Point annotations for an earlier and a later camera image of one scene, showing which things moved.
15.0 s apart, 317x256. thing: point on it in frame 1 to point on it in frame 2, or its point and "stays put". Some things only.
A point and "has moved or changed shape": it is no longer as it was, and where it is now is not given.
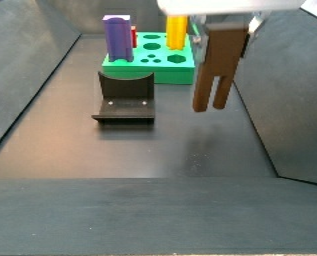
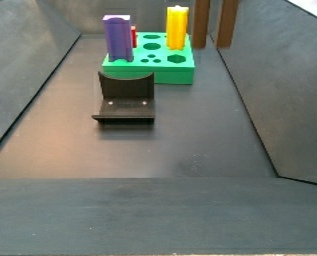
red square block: [134, 37] stays put
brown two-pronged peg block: [226, 39] has moved or changed shape
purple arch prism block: [118, 33] stays put
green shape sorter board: [170, 64] stays put
